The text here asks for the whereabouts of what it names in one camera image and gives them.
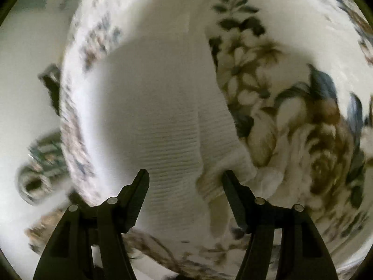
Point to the white knitted small garment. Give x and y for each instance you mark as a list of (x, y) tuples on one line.
[(154, 104)]

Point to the floral bed sheet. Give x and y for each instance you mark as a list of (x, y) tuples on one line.
[(296, 76)]

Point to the green shelf rack with items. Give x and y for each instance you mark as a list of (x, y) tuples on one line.
[(46, 155)]

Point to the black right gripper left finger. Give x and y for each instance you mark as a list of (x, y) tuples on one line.
[(87, 242)]

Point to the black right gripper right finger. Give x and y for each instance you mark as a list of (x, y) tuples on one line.
[(303, 254)]

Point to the black clothes pile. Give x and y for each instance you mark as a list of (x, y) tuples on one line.
[(50, 78)]

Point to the patterned floor rug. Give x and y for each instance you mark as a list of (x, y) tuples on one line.
[(39, 232)]

